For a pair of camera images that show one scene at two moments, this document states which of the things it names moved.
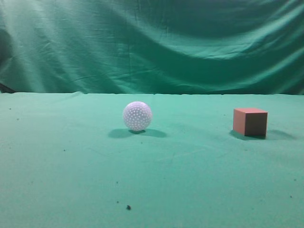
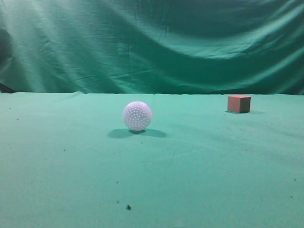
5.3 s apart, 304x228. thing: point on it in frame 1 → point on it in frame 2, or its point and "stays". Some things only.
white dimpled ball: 137,116 stays
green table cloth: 68,160 stays
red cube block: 250,121 → 239,103
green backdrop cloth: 176,47 stays
